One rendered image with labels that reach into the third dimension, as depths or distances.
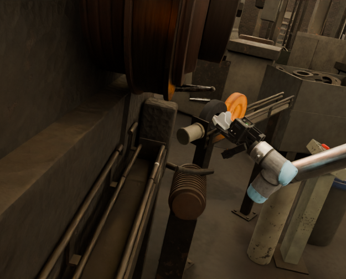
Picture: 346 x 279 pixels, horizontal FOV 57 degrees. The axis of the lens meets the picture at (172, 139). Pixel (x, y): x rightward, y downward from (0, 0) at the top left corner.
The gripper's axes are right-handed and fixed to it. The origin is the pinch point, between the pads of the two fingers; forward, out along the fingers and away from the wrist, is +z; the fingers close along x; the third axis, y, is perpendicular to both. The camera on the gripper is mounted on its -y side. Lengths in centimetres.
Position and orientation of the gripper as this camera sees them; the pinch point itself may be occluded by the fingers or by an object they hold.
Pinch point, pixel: (213, 118)
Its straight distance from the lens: 121.8
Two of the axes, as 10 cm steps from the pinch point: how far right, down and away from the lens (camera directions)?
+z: -6.5, -6.4, 4.1
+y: 4.0, -7.5, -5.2
